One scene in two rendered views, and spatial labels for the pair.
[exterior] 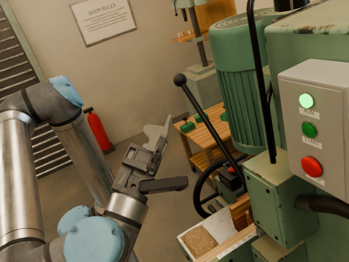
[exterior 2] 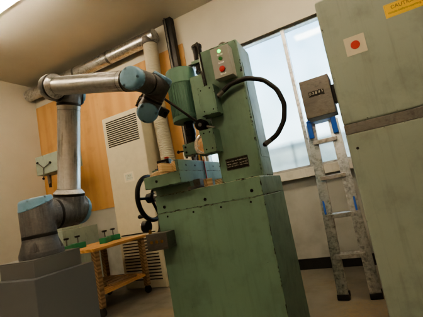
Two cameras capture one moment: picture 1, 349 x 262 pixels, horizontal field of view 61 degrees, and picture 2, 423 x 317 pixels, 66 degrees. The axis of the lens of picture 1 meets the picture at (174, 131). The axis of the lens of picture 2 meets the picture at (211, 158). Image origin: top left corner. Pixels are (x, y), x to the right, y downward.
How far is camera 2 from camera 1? 1.55 m
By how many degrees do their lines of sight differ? 58
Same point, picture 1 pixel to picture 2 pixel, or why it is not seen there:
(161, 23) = (13, 196)
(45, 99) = not seen: hidden behind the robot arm
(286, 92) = (213, 53)
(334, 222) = (228, 105)
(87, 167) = (73, 143)
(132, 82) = not seen: outside the picture
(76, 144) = (74, 122)
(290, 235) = (217, 105)
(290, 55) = (208, 56)
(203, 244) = not seen: hidden behind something
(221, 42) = (175, 70)
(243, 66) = (184, 78)
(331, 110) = (225, 50)
